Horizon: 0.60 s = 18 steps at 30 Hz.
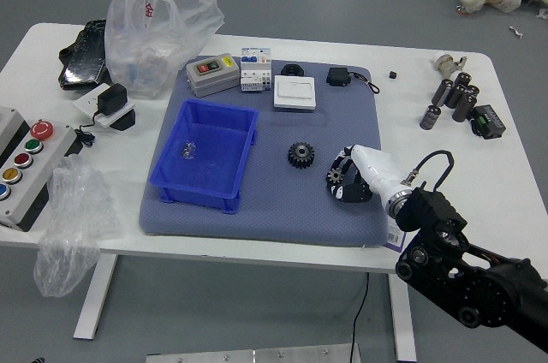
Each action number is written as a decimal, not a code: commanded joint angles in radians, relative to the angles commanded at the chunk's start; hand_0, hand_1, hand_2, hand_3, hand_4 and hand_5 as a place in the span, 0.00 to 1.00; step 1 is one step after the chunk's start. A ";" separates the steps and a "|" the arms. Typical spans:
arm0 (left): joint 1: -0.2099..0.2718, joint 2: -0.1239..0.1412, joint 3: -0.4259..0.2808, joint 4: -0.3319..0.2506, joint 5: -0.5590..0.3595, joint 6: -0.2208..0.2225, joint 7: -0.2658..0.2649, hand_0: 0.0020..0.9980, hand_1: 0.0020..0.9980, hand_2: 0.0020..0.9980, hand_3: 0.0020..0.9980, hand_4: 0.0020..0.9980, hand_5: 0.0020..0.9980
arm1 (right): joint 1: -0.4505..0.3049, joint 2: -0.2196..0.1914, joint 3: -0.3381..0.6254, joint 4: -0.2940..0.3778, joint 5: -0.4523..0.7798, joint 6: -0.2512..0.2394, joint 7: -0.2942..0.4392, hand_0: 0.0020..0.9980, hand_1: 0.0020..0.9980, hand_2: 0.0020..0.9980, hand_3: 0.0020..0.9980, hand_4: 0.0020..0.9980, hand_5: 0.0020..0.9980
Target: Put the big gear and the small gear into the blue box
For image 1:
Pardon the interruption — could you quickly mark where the black plastic tray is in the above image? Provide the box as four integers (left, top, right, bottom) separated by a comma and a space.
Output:
57, 19, 109, 90

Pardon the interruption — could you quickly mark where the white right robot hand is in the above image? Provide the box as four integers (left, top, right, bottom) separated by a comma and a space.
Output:
325, 144, 408, 205

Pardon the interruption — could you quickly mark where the small bag of screws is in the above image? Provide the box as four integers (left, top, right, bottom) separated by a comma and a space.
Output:
179, 140, 200, 163

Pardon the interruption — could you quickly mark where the black servo with wires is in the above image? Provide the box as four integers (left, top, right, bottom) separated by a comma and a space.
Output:
325, 67, 381, 95

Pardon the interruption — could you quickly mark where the black module with green terminal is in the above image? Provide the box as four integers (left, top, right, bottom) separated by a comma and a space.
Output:
469, 104, 507, 140

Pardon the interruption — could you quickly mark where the white circuit breaker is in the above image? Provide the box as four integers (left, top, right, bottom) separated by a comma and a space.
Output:
239, 46, 274, 93

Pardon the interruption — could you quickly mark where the purple label card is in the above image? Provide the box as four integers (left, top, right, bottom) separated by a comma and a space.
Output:
384, 216, 414, 251

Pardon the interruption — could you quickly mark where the black floor cable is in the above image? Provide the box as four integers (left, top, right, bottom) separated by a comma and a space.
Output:
350, 272, 371, 363

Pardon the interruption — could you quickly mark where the big black gear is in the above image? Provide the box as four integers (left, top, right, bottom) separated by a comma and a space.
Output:
286, 141, 319, 170

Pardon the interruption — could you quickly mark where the black block under plate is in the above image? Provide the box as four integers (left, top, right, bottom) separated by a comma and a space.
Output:
110, 108, 139, 133

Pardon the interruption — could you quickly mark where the blue-grey mat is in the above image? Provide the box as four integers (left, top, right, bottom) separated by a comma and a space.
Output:
138, 57, 388, 248

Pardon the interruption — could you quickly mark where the clear crumpled plastic bag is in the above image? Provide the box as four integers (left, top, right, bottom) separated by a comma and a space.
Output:
33, 155, 122, 299

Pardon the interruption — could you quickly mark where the grey red-green switch box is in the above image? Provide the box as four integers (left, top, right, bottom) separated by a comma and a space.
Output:
185, 52, 241, 98

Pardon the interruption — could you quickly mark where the white wall switch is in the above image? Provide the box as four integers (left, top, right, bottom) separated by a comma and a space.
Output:
272, 74, 317, 112

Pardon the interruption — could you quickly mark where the black power adapter with cord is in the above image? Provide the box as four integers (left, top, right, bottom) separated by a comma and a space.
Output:
74, 83, 129, 148

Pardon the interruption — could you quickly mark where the silver metal plate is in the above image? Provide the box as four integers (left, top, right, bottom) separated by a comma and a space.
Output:
145, 342, 362, 363

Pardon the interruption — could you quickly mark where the large white plastic bag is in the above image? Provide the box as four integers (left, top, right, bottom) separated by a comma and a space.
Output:
104, 0, 226, 101

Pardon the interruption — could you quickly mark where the white socket plate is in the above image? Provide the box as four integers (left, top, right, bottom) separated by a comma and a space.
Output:
72, 82, 137, 129

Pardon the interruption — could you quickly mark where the blue plastic bin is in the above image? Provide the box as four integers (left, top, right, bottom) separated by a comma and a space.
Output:
148, 98, 260, 215

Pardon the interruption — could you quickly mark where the grey multi-button control box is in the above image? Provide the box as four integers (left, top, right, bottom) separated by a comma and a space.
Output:
0, 105, 79, 234

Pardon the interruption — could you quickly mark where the white table leg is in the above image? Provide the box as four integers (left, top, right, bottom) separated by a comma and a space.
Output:
73, 253, 119, 341
388, 273, 418, 362

